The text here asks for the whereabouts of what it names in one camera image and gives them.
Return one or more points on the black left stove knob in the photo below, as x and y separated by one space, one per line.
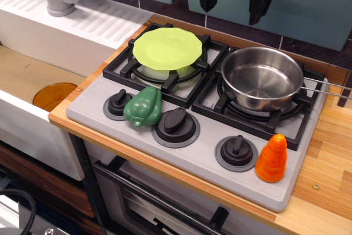
113 107

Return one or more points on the black burner grate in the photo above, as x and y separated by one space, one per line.
179 87
290 121

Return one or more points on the white toy sink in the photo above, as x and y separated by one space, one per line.
37 50

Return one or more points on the light green plastic plate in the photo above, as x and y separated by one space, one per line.
167 49

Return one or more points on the stainless steel pan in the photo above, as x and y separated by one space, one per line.
263 79

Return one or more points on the green toy bell pepper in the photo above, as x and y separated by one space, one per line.
145 108

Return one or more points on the toy oven door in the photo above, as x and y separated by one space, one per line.
146 203

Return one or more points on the black middle stove knob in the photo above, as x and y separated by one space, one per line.
176 129

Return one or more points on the grey toy stove top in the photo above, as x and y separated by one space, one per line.
199 156

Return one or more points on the black left burner grate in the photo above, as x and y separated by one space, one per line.
179 87

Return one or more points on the orange toy carrot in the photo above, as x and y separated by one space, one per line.
271 163

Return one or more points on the black right stove knob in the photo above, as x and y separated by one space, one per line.
236 154

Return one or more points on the black right burner grate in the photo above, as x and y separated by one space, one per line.
290 121

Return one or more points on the orange sink drain plug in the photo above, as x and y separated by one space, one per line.
51 96

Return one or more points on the black stove knob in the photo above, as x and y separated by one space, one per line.
113 107
176 129
236 154

